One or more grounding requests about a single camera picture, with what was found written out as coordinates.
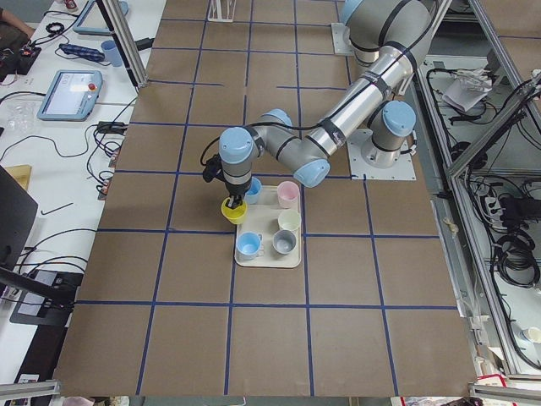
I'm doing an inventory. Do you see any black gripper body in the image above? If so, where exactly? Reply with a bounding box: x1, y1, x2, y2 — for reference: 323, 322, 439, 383
226, 185, 246, 210

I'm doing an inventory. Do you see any yellow plastic cup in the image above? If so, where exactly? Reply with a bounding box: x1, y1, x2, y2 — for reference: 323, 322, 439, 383
221, 198, 249, 225

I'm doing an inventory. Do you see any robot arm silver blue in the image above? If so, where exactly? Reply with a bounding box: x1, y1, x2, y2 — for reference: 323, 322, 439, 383
219, 1, 434, 209

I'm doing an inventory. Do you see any blue cup near pink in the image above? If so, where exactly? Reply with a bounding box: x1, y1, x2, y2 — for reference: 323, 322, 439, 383
244, 176, 262, 205

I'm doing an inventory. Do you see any pink plastic cup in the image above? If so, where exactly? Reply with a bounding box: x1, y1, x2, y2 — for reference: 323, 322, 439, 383
276, 181, 300, 209

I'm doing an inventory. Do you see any blue cup near grey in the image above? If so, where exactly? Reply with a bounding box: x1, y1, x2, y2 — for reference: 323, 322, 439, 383
236, 232, 264, 261

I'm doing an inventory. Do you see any cream plastic cup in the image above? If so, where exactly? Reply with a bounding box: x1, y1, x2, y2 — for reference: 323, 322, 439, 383
277, 209, 302, 232

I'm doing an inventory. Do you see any grey plastic cup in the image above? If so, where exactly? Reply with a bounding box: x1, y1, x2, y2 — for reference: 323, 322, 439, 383
272, 229, 297, 255

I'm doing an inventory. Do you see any blue cup on desk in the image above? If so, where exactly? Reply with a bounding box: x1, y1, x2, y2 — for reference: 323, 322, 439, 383
101, 40, 123, 68

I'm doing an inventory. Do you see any cream plastic tray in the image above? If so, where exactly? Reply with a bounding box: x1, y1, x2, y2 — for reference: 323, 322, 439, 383
234, 185, 303, 268

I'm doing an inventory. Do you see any black adapter box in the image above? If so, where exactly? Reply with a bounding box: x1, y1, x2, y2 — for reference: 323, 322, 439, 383
96, 121, 128, 134

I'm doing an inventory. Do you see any near teach pendant tablet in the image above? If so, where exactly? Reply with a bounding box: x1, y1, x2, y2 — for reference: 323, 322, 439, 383
36, 69, 103, 122

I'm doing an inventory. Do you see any teach pendant tablet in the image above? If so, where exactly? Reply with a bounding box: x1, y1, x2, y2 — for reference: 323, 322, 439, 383
36, 69, 103, 122
73, 1, 110, 36

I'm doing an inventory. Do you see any blue power strip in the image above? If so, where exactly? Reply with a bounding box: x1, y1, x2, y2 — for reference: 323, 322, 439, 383
59, 43, 105, 63

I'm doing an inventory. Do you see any black monitor stand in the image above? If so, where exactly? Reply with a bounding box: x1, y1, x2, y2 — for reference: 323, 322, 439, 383
1, 169, 83, 326

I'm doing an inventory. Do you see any far teach pendant tablet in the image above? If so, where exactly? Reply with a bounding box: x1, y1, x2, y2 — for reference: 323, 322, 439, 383
73, 1, 110, 36

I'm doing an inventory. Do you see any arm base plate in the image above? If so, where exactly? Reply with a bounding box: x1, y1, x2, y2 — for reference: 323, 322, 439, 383
331, 23, 354, 56
347, 129, 417, 181

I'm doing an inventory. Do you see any white wire cup rack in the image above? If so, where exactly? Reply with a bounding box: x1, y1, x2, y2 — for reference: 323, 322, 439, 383
207, 0, 236, 23

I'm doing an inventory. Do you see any aluminium frame post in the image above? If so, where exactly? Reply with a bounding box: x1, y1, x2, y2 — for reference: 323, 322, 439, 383
96, 0, 148, 89

